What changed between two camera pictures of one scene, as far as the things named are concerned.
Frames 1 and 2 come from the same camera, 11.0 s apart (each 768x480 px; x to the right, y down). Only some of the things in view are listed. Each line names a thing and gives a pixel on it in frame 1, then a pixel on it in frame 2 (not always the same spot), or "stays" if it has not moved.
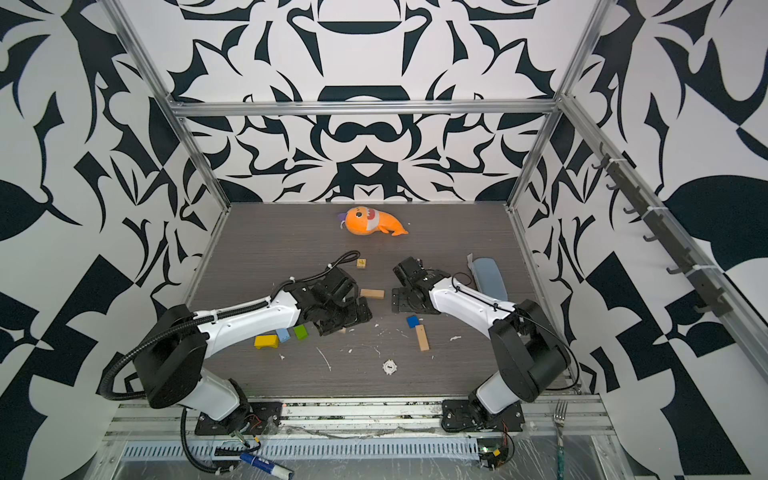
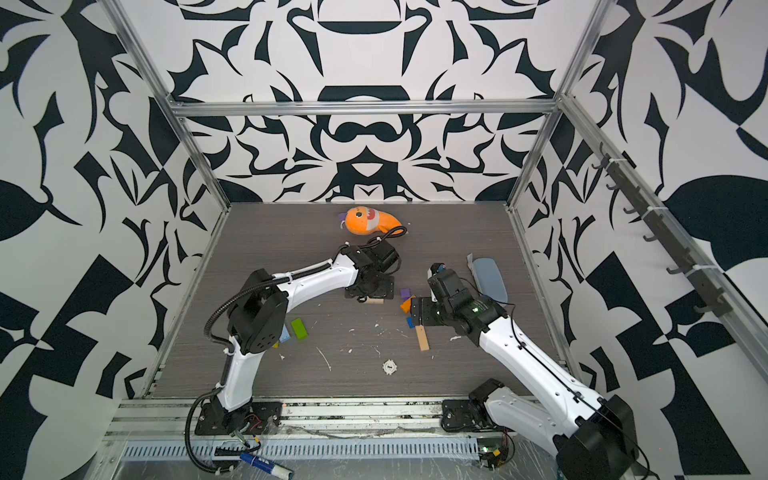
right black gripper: [399, 300] → [426, 309]
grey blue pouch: [488, 277] stays
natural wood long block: [424, 343] stays
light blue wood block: [283, 335] stays
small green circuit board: [492, 451] stays
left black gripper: [355, 316] → [387, 291]
